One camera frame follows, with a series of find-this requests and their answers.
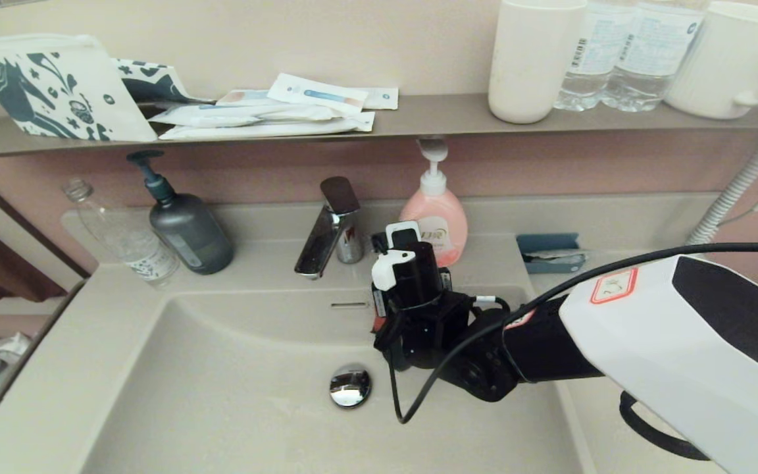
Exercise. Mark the wide flat white sachet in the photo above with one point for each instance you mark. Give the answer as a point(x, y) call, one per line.
point(274, 129)

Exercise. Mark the dark grey pump bottle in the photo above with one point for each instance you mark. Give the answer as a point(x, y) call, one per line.
point(188, 237)

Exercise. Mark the black and white wrist camera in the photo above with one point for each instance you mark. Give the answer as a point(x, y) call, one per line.
point(415, 273)

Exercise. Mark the grey wall shelf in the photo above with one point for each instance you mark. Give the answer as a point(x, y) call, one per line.
point(431, 114)

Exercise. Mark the peach and blue sachet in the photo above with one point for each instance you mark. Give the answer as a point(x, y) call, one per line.
point(241, 97)

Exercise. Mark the small blue-print pouch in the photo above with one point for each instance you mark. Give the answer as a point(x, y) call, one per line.
point(155, 81)

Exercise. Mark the small blue tray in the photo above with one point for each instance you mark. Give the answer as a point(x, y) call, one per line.
point(537, 243)

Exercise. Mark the small white sachet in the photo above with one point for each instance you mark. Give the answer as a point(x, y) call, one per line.
point(382, 99)

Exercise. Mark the white plastic tumbler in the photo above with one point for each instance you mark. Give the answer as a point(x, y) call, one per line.
point(533, 59)

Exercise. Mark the brown hanging towel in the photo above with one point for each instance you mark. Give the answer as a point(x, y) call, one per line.
point(4, 270)

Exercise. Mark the pink soap pump bottle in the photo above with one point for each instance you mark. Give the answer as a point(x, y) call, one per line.
point(448, 210)

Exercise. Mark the large white blue-print pouch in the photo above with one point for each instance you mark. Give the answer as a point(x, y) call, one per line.
point(56, 85)

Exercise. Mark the clear labelled water bottle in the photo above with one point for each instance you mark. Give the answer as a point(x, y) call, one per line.
point(595, 52)
point(655, 46)

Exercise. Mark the chrome drain stopper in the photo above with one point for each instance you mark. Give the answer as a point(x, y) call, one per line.
point(350, 386)

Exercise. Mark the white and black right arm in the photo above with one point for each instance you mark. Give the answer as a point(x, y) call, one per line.
point(682, 355)

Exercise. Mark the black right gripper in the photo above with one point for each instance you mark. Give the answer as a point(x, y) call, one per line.
point(428, 336)

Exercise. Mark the long white sachet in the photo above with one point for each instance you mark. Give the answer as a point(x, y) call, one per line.
point(241, 114)

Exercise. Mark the white ribbed mug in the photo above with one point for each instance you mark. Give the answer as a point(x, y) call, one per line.
point(721, 59)

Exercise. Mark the red and grey cloth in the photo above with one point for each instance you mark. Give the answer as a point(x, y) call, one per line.
point(378, 324)

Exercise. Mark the chrome faucet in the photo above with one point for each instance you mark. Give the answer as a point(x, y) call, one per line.
point(326, 237)

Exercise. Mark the empty clear plastic bottle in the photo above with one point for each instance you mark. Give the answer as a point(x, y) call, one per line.
point(129, 243)

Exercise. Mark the beige sink basin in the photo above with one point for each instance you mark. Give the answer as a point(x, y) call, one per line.
point(188, 395)

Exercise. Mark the thin white wrapped item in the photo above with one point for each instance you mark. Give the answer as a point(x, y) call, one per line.
point(560, 258)

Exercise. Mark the white sachet with blue stripe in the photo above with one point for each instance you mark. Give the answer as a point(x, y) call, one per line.
point(316, 93)

